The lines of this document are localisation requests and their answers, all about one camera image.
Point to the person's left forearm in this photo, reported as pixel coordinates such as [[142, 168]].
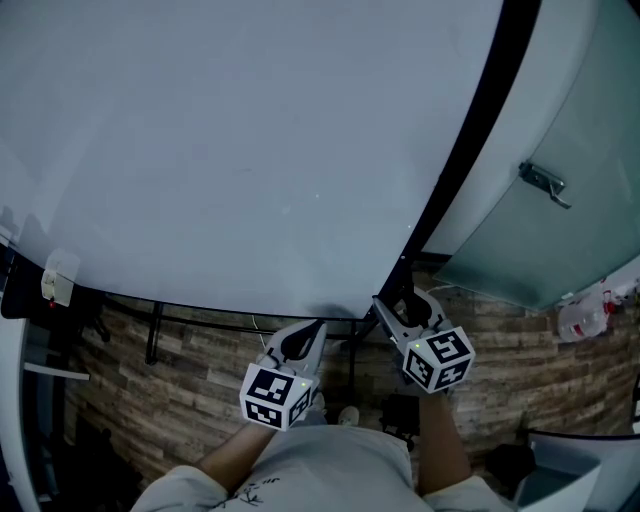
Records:
[[235, 457]]

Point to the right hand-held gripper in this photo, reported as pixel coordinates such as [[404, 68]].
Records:
[[440, 360]]

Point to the white box with red button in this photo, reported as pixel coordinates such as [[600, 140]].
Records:
[[57, 282]]

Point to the black wheeled base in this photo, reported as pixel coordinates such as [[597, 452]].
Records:
[[400, 420]]

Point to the white desk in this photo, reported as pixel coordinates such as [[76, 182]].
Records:
[[575, 475], [10, 400]]

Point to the person's white printed shirt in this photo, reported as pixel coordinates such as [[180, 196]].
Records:
[[325, 475]]

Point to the white plastic bag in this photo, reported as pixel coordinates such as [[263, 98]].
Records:
[[582, 317]]

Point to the black bag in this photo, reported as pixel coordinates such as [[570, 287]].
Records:
[[510, 465]]

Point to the person's shoe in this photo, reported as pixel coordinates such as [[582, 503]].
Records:
[[318, 407], [348, 416]]

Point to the frosted glass door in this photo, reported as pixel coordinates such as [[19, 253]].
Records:
[[560, 150]]

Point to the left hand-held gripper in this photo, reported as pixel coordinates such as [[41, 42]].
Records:
[[265, 390]]

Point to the person's right forearm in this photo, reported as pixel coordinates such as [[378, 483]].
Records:
[[442, 445]]

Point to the person's right shoe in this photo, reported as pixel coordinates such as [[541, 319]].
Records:
[[348, 416]]

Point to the person's left shoe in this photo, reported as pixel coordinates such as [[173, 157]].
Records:
[[318, 407]]

